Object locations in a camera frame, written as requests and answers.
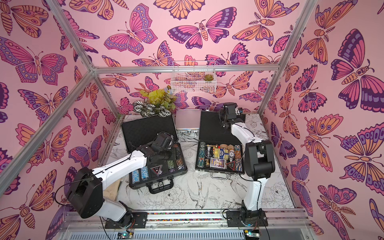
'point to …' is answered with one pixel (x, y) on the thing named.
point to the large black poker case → (160, 173)
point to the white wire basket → (193, 77)
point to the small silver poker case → (187, 122)
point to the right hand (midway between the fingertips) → (221, 110)
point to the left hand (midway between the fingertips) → (179, 152)
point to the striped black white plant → (148, 110)
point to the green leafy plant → (162, 98)
